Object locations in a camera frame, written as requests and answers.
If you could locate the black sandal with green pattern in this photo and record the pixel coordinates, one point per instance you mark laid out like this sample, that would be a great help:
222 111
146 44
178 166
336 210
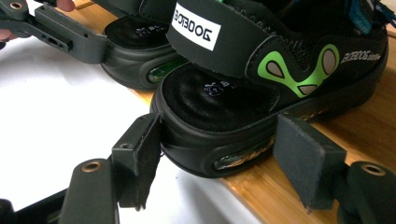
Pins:
134 62
224 105

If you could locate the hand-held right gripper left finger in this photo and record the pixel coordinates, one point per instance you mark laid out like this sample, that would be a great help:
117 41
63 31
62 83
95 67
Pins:
137 155

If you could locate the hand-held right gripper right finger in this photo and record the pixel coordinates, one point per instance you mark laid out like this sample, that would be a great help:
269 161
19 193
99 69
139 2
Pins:
306 161

